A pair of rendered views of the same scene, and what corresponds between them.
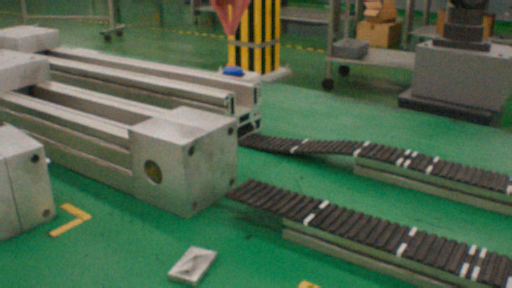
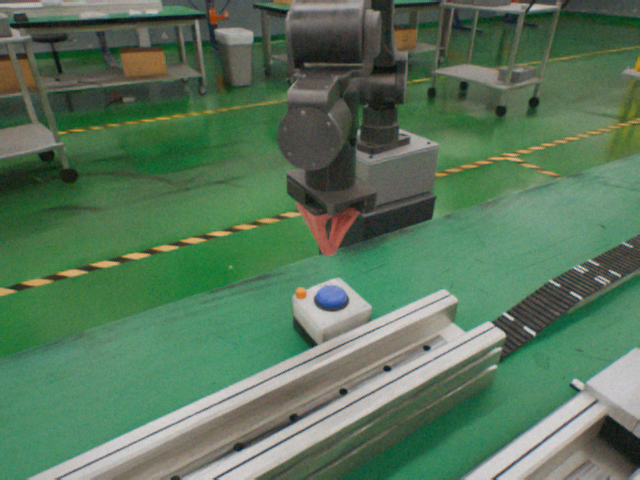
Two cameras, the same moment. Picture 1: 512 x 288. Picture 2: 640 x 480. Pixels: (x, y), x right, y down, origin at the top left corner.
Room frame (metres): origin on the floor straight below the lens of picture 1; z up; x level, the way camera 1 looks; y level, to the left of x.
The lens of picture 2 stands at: (0.72, 0.48, 1.23)
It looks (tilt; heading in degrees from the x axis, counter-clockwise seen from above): 32 degrees down; 294
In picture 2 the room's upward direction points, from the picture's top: straight up
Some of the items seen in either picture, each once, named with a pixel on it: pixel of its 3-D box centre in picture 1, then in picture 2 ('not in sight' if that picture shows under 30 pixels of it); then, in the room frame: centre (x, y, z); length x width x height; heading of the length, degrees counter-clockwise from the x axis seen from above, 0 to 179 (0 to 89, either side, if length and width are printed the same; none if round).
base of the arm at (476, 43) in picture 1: (464, 27); (379, 125); (0.99, -0.44, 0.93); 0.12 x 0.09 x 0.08; 63
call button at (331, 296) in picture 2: (232, 73); (331, 298); (0.90, 0.05, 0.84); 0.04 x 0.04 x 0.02
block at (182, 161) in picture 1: (191, 155); (633, 421); (0.55, 0.08, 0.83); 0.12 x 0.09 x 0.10; 146
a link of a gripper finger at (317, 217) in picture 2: (234, 9); (324, 217); (0.91, 0.04, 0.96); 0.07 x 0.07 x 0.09; 55
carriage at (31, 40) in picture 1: (22, 45); not in sight; (1.09, 0.56, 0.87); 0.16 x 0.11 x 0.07; 56
